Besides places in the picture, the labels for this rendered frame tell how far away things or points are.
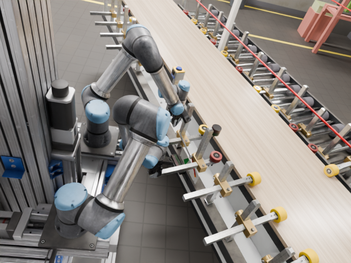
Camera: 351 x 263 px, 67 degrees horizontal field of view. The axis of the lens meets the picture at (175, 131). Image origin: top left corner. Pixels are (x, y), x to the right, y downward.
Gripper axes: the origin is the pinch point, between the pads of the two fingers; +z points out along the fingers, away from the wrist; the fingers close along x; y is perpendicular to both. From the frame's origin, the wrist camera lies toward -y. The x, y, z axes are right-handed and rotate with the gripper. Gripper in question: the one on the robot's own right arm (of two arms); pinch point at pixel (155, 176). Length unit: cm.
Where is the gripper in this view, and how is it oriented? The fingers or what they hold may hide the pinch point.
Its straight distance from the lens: 169.1
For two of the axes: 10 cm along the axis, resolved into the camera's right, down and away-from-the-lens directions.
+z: -2.1, 6.9, 6.9
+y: -8.9, 1.5, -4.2
